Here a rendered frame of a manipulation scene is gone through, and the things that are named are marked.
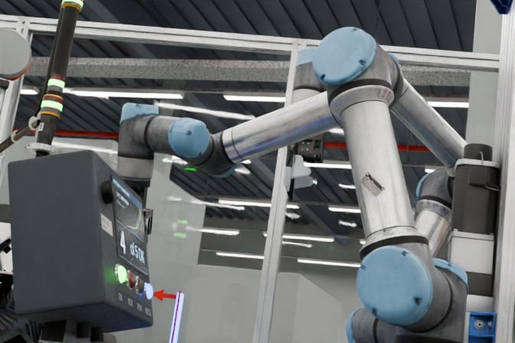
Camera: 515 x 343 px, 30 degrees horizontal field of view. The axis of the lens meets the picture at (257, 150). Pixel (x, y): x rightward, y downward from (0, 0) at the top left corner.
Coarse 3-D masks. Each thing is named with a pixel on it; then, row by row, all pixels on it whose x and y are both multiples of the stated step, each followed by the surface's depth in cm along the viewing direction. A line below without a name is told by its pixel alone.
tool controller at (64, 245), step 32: (32, 160) 117; (64, 160) 116; (96, 160) 117; (32, 192) 116; (64, 192) 115; (96, 192) 115; (128, 192) 131; (32, 224) 114; (64, 224) 114; (96, 224) 114; (128, 224) 128; (32, 256) 113; (64, 256) 113; (96, 256) 112; (32, 288) 112; (64, 288) 112; (96, 288) 111; (32, 320) 116; (96, 320) 123; (128, 320) 126
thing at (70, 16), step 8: (64, 8) 214; (72, 8) 214; (64, 16) 213; (72, 16) 213; (64, 24) 213; (72, 24) 213; (64, 32) 212; (72, 32) 213; (64, 40) 212; (72, 40) 213; (56, 48) 212; (64, 48) 211; (56, 56) 211; (64, 56) 211; (56, 64) 210; (64, 64) 211; (56, 72) 210; (64, 72) 211
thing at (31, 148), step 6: (36, 120) 210; (36, 126) 210; (36, 132) 209; (36, 138) 208; (30, 144) 204; (36, 144) 203; (42, 144) 203; (30, 150) 206; (36, 150) 205; (42, 150) 204; (48, 150) 204; (54, 150) 205
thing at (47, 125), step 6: (42, 114) 207; (48, 114) 207; (42, 120) 207; (48, 120) 207; (54, 120) 207; (42, 126) 206; (48, 126) 206; (54, 126) 207; (42, 132) 206; (48, 132) 206; (54, 132) 208; (42, 138) 206; (48, 138) 206; (48, 144) 206; (36, 156) 206; (42, 156) 205
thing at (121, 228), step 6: (120, 222) 124; (120, 228) 123; (120, 234) 123; (120, 240) 122; (126, 240) 126; (120, 246) 122; (126, 246) 125; (120, 252) 121; (126, 252) 125; (126, 258) 124
